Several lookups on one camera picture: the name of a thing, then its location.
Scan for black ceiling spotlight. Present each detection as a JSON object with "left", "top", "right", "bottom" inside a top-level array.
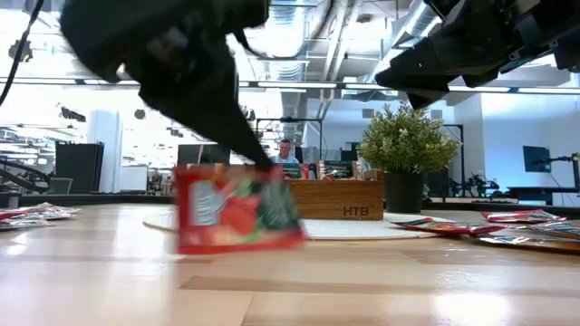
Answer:
[{"left": 7, "top": 39, "right": 34, "bottom": 63}]

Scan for person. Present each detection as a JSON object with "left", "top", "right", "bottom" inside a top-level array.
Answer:
[{"left": 270, "top": 138, "right": 302, "bottom": 165}]

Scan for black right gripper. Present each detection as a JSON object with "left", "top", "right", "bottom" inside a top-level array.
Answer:
[{"left": 373, "top": 0, "right": 580, "bottom": 110}]

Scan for black metal stand frame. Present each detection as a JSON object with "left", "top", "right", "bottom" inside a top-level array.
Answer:
[{"left": 255, "top": 116, "right": 324, "bottom": 160}]

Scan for dark office desk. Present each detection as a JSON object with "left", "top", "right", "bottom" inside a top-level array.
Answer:
[{"left": 506, "top": 185, "right": 580, "bottom": 207}]

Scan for artificial green plant black pot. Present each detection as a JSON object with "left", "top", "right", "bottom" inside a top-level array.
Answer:
[{"left": 357, "top": 101, "right": 461, "bottom": 214}]

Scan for silver ventilation duct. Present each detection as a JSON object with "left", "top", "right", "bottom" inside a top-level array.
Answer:
[{"left": 266, "top": 2, "right": 314, "bottom": 137}]

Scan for black monitor on arm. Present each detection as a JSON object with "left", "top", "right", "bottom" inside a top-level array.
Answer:
[{"left": 522, "top": 144, "right": 553, "bottom": 174}]

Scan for black background machine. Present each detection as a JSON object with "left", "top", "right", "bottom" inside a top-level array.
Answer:
[{"left": 0, "top": 157, "right": 53, "bottom": 195}]

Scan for black desk monitors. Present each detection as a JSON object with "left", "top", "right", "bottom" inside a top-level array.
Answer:
[{"left": 176, "top": 143, "right": 231, "bottom": 167}]

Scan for black cabinet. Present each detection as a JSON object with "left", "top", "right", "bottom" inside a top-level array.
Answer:
[{"left": 54, "top": 141, "right": 105, "bottom": 194}]

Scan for grey bin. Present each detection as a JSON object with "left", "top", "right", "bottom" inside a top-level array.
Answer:
[{"left": 47, "top": 177, "right": 73, "bottom": 196}]

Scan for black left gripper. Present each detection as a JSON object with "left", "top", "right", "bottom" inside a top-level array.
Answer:
[{"left": 58, "top": 0, "right": 274, "bottom": 168}]

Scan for white round woven placemat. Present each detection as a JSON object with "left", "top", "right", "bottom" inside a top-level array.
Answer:
[{"left": 142, "top": 210, "right": 454, "bottom": 241}]

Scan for wooden tea organizer box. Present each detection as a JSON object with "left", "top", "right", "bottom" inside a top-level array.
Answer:
[{"left": 287, "top": 168, "right": 385, "bottom": 222}]

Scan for long ceiling light strip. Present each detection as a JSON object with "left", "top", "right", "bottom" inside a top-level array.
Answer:
[
  {"left": 256, "top": 81, "right": 339, "bottom": 90},
  {"left": 517, "top": 87, "right": 580, "bottom": 95},
  {"left": 448, "top": 85, "right": 512, "bottom": 93}
]

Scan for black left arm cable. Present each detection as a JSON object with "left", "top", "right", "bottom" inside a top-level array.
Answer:
[{"left": 0, "top": 0, "right": 46, "bottom": 108}]

